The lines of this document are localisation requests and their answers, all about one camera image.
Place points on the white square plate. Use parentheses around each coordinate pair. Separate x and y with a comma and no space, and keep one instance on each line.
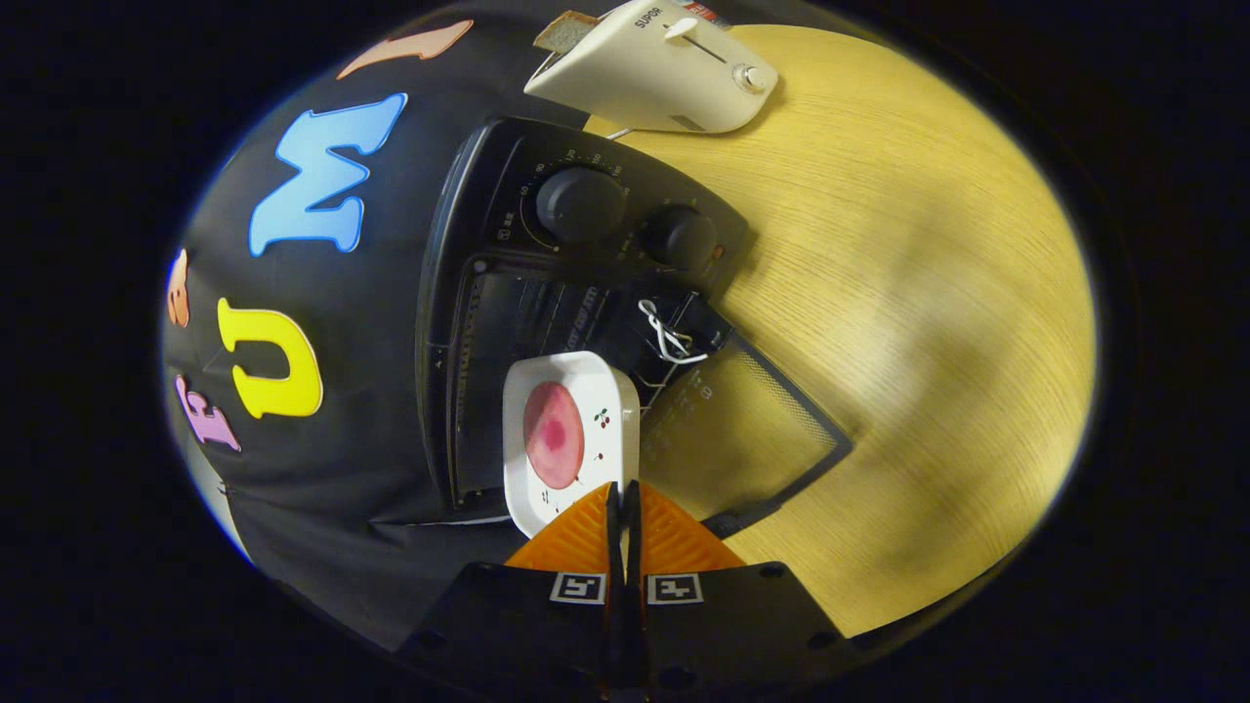
(605,391)

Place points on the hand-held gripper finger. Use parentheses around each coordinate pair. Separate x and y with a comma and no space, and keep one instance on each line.
(633,547)
(615,547)

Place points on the black toaster oven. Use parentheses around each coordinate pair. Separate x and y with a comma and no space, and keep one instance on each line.
(488,195)

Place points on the brown bread slice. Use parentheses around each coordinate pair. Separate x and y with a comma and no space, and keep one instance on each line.
(566,31)

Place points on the pink ham slice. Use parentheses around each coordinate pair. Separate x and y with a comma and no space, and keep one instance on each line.
(554,434)

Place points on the white bread toaster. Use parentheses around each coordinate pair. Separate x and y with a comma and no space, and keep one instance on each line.
(645,78)

